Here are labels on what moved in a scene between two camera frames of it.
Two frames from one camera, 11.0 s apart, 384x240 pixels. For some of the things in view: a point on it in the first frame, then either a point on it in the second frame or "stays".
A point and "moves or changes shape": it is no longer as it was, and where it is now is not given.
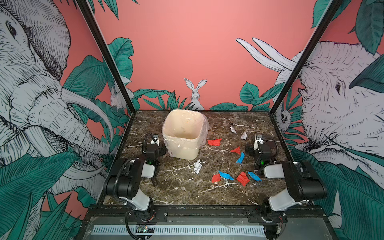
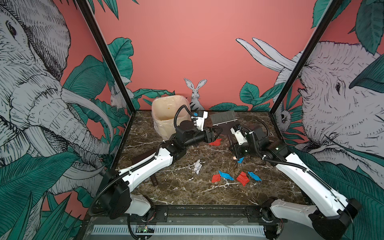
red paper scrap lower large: [243, 178] stays
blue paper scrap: [226, 175] stays
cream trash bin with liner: [185, 132] moves or changes shape
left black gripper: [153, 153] -> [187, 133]
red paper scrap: [216, 177] stays
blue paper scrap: [255, 177] stays
